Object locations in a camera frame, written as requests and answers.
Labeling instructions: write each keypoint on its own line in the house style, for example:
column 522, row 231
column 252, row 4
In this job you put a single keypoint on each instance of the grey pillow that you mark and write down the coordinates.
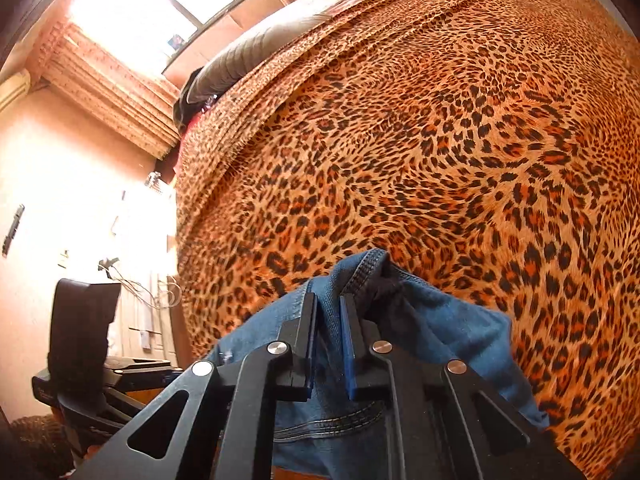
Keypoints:
column 260, row 50

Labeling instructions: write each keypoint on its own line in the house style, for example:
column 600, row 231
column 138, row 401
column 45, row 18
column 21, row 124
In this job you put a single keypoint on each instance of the blue denim pants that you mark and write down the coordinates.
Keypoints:
column 450, row 330

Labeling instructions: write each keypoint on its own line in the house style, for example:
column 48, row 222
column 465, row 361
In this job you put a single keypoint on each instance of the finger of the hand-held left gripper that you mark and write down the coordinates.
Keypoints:
column 145, row 366

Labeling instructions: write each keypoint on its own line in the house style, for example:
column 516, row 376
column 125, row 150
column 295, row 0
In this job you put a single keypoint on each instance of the red cloth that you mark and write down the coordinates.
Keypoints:
column 189, row 125

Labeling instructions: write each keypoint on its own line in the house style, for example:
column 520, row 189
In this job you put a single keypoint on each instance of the black wall bracket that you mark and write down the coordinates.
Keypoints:
column 12, row 230

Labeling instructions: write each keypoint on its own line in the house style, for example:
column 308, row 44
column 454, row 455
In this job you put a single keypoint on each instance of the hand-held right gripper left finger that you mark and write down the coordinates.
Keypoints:
column 307, row 350

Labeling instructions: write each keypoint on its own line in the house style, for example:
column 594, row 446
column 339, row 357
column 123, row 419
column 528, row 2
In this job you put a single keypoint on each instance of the white door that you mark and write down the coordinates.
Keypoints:
column 145, row 240

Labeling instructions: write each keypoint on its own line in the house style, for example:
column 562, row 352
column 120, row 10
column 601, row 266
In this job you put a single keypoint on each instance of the window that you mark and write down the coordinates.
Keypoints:
column 150, row 5

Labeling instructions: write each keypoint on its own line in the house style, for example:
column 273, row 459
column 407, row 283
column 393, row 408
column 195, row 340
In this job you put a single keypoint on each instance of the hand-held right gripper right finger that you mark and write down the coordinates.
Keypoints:
column 350, row 350

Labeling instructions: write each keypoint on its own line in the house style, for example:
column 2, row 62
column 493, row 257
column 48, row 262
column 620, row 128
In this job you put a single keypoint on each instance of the dark clothing pile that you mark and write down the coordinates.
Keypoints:
column 187, row 97

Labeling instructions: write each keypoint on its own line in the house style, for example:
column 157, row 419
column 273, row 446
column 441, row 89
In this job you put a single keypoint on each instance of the leopard print bed sheet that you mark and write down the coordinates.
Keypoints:
column 450, row 135

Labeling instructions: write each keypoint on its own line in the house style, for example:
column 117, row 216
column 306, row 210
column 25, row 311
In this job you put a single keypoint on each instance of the white air conditioner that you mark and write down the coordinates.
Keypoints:
column 12, row 91

